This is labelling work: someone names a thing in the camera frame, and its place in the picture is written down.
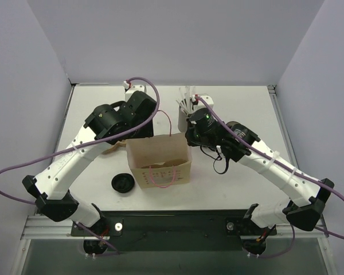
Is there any brown cardboard cup carrier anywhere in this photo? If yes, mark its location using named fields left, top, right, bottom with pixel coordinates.
left=142, top=159, right=187, bottom=169
left=102, top=140, right=126, bottom=155

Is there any beige pink paper bag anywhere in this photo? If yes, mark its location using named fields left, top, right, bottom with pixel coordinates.
left=126, top=123, right=192, bottom=188

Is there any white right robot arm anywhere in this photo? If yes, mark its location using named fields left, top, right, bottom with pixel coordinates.
left=185, top=108, right=330, bottom=234

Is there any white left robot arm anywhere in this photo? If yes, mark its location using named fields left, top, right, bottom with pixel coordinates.
left=22, top=91, right=157, bottom=235

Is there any grey cylindrical holder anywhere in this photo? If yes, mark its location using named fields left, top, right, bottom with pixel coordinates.
left=178, top=107, right=190, bottom=132

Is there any white stirrer sticks bundle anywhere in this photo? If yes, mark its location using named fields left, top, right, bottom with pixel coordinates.
left=176, top=86, right=198, bottom=115

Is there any black cup lid stack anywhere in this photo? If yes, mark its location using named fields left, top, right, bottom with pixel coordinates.
left=111, top=173, right=135, bottom=194

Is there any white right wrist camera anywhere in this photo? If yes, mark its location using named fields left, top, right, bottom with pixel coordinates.
left=191, top=94, right=214, bottom=112

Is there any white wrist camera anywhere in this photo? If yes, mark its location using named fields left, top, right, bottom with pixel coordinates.
left=123, top=81, right=147, bottom=101
left=191, top=94, right=214, bottom=112

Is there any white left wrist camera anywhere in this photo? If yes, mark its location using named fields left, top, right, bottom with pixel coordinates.
left=123, top=81, right=147, bottom=101

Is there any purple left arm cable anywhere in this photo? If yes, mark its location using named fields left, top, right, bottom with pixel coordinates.
left=0, top=76, right=161, bottom=257

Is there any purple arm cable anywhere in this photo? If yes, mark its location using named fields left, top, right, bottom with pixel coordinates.
left=0, top=76, right=161, bottom=257
left=196, top=96, right=344, bottom=258

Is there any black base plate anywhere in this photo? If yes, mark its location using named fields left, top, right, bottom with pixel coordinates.
left=71, top=210, right=277, bottom=253

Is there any aluminium frame rail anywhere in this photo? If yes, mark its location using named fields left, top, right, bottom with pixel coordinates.
left=21, top=214, right=84, bottom=240

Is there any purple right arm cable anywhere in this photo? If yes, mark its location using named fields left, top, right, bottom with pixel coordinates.
left=196, top=96, right=344, bottom=258

